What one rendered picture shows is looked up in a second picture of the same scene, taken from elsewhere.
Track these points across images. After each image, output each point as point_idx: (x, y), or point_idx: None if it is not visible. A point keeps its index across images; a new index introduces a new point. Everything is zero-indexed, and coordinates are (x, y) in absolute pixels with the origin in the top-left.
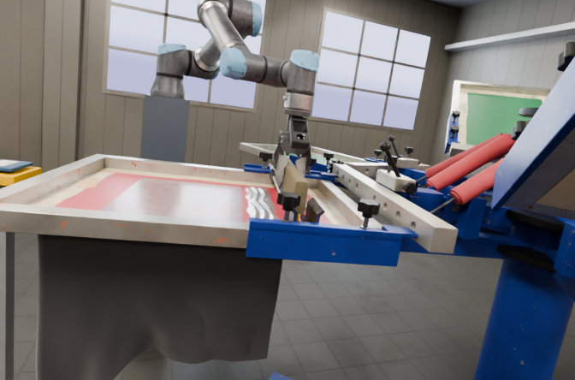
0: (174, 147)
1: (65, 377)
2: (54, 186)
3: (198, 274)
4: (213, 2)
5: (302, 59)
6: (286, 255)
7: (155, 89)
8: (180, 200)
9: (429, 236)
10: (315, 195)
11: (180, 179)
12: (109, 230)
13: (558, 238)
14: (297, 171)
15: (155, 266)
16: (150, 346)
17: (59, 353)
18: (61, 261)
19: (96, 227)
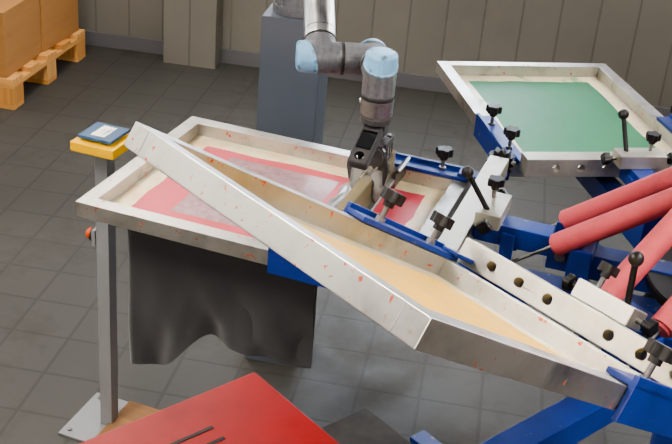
0: (302, 90)
1: (149, 340)
2: (142, 173)
3: (244, 278)
4: None
5: (371, 65)
6: (298, 277)
7: (278, 3)
8: None
9: None
10: (428, 205)
11: (273, 162)
12: (170, 234)
13: None
14: (359, 190)
15: (210, 265)
16: (212, 332)
17: (144, 320)
18: (142, 247)
19: (161, 230)
